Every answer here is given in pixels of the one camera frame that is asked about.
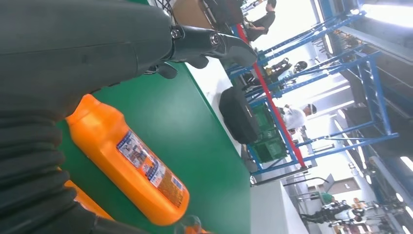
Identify brown cardboard box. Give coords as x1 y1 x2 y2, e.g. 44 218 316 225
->
172 0 214 30

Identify black carrying case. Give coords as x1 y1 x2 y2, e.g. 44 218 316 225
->
219 86 260 145

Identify person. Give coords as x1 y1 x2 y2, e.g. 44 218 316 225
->
244 0 278 42
279 103 318 132

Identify red metal pole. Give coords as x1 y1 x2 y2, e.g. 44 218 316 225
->
235 23 306 169

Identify dark humanoid robot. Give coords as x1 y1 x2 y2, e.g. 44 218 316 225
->
300 200 365 227
242 57 309 93

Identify green plastic crate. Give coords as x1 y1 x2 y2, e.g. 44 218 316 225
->
250 104 288 164

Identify blue metal rack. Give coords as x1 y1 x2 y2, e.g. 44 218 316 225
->
225 11 401 176

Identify black cables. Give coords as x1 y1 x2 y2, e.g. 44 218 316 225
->
151 0 176 26

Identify black device with handle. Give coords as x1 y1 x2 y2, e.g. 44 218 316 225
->
198 0 244 28

